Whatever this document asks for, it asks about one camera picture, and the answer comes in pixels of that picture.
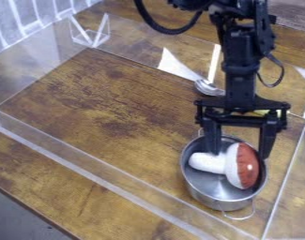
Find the clear acrylic enclosure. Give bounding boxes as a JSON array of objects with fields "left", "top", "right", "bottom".
[{"left": 0, "top": 0, "right": 305, "bottom": 240}]

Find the red and white toy mushroom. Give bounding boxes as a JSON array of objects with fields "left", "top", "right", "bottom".
[{"left": 189, "top": 142, "right": 260, "bottom": 189}]

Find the silver metal pot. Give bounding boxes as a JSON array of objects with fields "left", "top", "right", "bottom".
[{"left": 180, "top": 134, "right": 268, "bottom": 220}]

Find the black cable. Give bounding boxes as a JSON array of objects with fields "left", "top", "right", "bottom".
[{"left": 133, "top": 0, "right": 287, "bottom": 89}]

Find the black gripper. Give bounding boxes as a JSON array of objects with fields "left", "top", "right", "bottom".
[{"left": 194, "top": 96, "right": 291, "bottom": 159}]

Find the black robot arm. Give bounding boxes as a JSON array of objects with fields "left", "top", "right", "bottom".
[{"left": 169, "top": 0, "right": 291, "bottom": 159}]

